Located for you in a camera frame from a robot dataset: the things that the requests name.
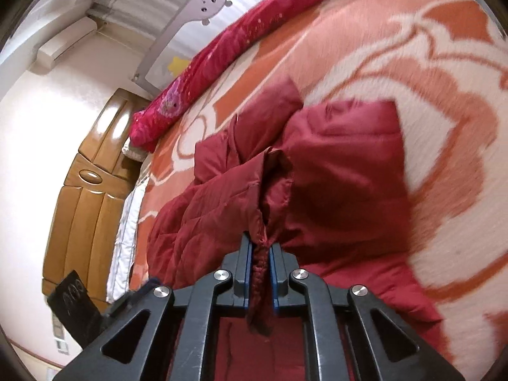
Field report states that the pink printed rolled quilt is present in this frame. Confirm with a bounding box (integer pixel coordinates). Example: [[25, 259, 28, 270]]
[[130, 0, 391, 152]]

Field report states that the white air conditioner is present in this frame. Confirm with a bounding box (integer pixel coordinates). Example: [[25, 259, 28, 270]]
[[37, 17, 98, 73]]

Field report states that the white wall socket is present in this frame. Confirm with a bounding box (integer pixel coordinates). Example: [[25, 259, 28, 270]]
[[53, 321, 73, 355]]

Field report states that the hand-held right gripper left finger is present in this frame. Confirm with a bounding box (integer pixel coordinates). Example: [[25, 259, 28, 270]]
[[51, 232, 253, 381]]

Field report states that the grey bed guard rail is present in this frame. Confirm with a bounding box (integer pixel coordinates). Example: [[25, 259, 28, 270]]
[[133, 0, 286, 92]]

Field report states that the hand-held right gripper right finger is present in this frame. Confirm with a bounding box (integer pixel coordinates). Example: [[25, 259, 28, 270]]
[[271, 243, 466, 381]]

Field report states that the orange and white patterned blanket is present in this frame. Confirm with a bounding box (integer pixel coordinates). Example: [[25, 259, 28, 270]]
[[129, 0, 505, 381]]

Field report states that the wooden headboard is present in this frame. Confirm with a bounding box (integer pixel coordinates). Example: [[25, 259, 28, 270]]
[[42, 87, 150, 303]]

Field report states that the white striped bed sheet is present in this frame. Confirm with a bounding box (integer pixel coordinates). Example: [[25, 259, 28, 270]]
[[106, 155, 151, 303]]

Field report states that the white pillow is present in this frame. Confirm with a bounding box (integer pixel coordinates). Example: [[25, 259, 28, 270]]
[[121, 139, 147, 162]]

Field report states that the dark red quilted jacket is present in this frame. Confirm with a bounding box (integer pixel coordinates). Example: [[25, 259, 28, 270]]
[[147, 75, 453, 381]]

